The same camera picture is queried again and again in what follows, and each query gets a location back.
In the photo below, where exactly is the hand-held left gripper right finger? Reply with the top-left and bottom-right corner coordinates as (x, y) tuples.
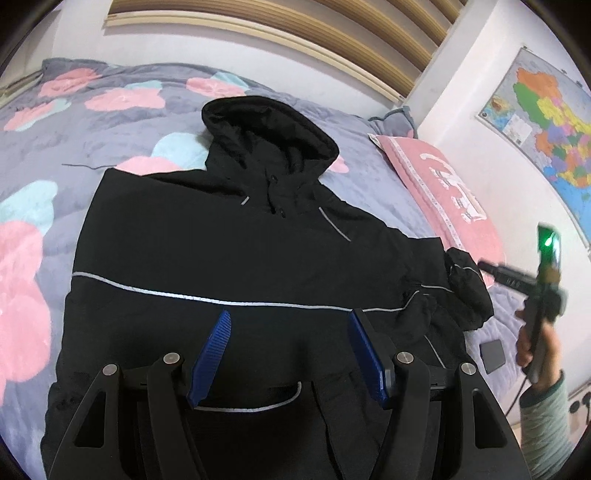
(348, 308), (532, 480)

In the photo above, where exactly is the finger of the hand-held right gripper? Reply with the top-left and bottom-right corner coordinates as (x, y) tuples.
(478, 260), (537, 291)

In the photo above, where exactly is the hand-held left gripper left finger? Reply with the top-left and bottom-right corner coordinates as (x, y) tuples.
(48, 310), (232, 480)

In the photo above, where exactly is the black hooded jacket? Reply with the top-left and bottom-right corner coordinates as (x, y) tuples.
(41, 95), (495, 480)

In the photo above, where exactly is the person's right forearm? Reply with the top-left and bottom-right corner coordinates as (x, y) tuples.
(519, 370), (577, 480)

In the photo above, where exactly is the person's right hand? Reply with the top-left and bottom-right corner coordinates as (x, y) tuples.
(515, 308), (561, 386)

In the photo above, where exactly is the small black phone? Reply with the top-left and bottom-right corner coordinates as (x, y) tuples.
(479, 339), (507, 374)

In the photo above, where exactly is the pink pillow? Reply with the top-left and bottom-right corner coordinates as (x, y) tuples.
(368, 133), (506, 274)

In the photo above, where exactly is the grey pillow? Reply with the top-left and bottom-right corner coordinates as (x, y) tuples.
(368, 106), (419, 139)

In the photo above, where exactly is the grey floral blanket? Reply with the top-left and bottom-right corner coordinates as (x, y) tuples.
(0, 58), (529, 480)

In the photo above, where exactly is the brown striped window blind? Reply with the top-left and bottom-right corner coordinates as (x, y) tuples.
(107, 0), (465, 99)

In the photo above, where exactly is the thin black cable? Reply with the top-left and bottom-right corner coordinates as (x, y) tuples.
(503, 367), (530, 416)

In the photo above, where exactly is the colourful wall map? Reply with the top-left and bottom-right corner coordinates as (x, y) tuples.
(477, 45), (591, 252)

